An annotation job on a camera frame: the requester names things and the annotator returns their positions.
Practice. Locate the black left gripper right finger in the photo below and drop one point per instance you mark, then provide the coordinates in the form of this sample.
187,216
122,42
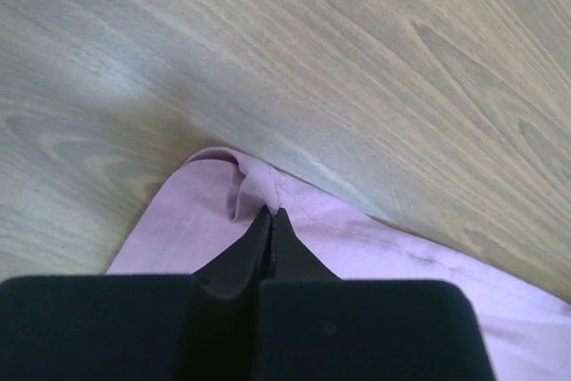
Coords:
312,325

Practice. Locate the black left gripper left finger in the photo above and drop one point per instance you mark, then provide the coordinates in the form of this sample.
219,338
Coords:
137,327

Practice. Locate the dusty pink graphic t-shirt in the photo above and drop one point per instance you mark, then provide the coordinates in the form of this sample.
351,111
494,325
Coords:
210,201

